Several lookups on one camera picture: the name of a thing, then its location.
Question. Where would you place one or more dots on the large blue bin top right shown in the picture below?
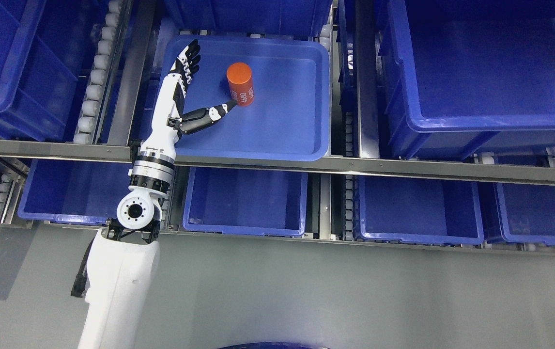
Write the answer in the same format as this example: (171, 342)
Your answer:
(468, 76)

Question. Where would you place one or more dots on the orange cylindrical capacitor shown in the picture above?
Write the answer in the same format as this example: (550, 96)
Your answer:
(240, 80)

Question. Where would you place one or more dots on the large blue bin top left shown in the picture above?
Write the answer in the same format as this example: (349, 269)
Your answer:
(44, 46)

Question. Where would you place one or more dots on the large blue bin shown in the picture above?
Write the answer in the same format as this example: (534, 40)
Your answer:
(468, 76)
(44, 46)

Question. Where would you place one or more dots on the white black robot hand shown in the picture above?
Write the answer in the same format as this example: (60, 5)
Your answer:
(169, 121)

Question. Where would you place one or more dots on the blue bin top middle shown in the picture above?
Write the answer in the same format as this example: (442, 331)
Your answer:
(297, 18)

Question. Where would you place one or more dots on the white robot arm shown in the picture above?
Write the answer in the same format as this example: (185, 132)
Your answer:
(123, 257)

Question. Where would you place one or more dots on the blue shallow tray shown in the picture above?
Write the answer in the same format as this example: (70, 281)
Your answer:
(289, 118)

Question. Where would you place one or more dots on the blue bin far right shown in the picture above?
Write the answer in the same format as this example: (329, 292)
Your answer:
(524, 214)

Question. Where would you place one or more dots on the blue bin lower left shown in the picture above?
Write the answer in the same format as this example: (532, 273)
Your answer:
(73, 192)

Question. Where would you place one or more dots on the white roller track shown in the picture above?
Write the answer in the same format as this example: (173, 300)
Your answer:
(86, 129)

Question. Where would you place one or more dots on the blue bin lower middle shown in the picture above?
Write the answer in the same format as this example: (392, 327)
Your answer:
(246, 202)

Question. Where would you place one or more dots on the metal shelf rack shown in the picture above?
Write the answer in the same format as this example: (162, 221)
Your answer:
(330, 173)

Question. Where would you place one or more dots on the blue bin lower right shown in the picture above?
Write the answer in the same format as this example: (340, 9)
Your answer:
(417, 211)

